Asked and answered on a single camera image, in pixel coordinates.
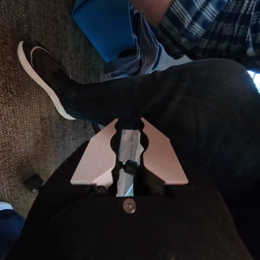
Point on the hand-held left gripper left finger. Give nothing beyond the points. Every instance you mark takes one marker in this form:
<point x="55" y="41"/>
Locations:
<point x="93" y="162"/>

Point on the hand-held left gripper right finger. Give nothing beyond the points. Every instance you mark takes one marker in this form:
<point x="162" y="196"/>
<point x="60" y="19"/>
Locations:
<point x="164" y="162"/>

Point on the person's right forearm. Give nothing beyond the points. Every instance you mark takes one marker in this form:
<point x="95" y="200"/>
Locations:
<point x="150" y="10"/>

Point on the black adjustment knob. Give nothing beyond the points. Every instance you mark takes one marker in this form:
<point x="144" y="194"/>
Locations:
<point x="131" y="167"/>

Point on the black chair base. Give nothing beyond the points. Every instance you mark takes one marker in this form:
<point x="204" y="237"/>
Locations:
<point x="96" y="128"/>

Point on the black chair caster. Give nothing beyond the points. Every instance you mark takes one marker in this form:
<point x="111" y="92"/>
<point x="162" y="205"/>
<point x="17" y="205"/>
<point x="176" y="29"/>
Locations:
<point x="33" y="182"/>

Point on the person's dark trousers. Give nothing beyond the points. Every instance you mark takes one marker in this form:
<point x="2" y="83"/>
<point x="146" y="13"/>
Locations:
<point x="182" y="101"/>

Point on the black white-soled shoe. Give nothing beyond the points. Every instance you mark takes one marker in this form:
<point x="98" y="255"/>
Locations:
<point x="6" y="205"/>
<point x="44" y="61"/>

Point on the blue cloth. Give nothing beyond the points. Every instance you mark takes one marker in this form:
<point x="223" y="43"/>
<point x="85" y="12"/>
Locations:
<point x="146" y="50"/>

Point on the blue chair seat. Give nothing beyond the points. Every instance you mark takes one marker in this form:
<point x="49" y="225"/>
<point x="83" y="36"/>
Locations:
<point x="101" y="26"/>

